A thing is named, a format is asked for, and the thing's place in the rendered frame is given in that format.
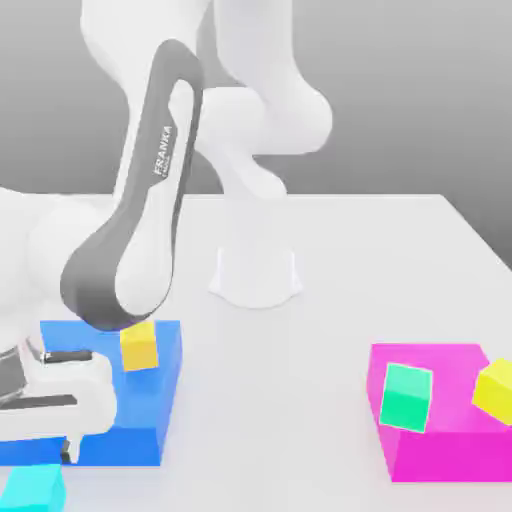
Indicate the small green cube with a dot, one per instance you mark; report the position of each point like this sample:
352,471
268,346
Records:
404,400

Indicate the small cyan cube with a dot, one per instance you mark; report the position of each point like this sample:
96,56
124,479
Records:
32,490

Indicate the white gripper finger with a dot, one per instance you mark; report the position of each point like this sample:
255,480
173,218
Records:
75,448

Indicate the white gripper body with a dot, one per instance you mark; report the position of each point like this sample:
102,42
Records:
92,412

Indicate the small orange cube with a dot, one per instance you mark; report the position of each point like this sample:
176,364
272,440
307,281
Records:
139,348

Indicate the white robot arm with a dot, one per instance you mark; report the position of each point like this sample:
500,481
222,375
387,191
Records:
160,168

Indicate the large blue box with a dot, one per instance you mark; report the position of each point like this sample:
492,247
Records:
140,404

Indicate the small yellow cube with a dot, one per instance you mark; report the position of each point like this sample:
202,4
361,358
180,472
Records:
496,390

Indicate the large magenta box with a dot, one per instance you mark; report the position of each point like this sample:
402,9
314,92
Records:
452,452

